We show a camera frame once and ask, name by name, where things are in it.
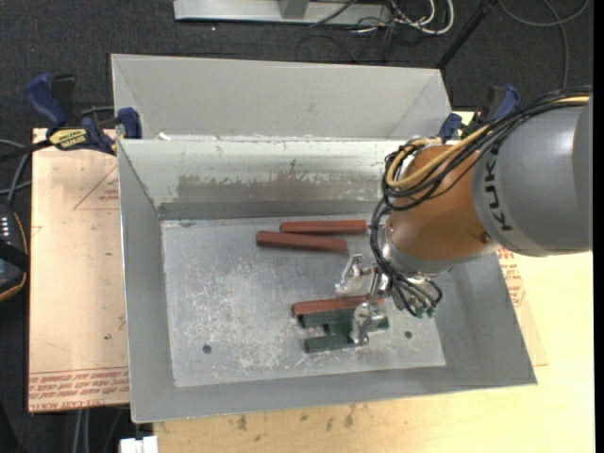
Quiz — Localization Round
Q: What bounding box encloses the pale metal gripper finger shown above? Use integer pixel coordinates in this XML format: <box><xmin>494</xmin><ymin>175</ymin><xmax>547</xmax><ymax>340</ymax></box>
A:
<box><xmin>350</xmin><ymin>302</ymin><xmax>391</xmax><ymax>347</ymax></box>
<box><xmin>334</xmin><ymin>252</ymin><xmax>367</xmax><ymax>297</ymax></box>

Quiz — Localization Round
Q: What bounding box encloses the dark green flat block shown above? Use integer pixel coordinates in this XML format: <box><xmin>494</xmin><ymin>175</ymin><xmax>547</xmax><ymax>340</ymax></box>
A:
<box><xmin>327</xmin><ymin>316</ymin><xmax>392</xmax><ymax>339</ymax></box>
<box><xmin>303</xmin><ymin>333</ymin><xmax>355</xmax><ymax>355</ymax></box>
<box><xmin>295</xmin><ymin>312</ymin><xmax>353</xmax><ymax>329</ymax></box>

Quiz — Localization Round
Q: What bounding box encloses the red-brown flat block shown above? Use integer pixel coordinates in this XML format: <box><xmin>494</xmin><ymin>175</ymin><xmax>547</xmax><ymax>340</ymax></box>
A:
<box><xmin>291</xmin><ymin>294</ymin><xmax>375</xmax><ymax>319</ymax></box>
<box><xmin>255</xmin><ymin>230</ymin><xmax>349</xmax><ymax>255</ymax></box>
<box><xmin>278</xmin><ymin>219</ymin><xmax>369</xmax><ymax>236</ymax></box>

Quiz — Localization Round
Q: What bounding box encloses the grey metal bin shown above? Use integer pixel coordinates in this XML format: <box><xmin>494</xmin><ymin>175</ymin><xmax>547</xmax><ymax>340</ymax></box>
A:
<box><xmin>110</xmin><ymin>53</ymin><xmax>539</xmax><ymax>425</ymax></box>

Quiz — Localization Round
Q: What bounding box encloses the brown cardboard board red print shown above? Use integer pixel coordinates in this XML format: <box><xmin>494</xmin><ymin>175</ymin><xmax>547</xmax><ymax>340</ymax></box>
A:
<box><xmin>27</xmin><ymin>127</ymin><xmax>549</xmax><ymax>414</ymax></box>

